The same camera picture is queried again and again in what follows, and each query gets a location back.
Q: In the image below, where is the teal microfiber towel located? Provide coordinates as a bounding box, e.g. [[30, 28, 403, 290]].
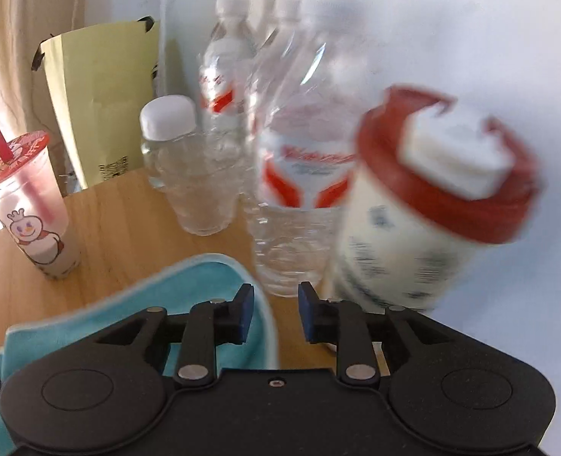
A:
[[0, 251, 281, 456]]

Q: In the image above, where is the short clear bottle white cap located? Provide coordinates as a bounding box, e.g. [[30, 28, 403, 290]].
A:
[[139, 95, 241, 236]]

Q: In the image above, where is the cream tumbler red lid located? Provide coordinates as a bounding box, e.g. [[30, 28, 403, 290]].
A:
[[325, 84, 541, 312]]

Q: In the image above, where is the clear water bottle red label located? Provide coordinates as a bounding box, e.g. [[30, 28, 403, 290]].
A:
[[247, 0, 368, 298]]

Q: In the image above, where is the bubble tea cup red straw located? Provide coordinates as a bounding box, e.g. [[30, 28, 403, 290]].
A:
[[0, 130, 80, 279]]

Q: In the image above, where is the yellow-green paper bag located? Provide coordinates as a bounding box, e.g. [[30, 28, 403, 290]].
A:
[[32, 17, 159, 190]]

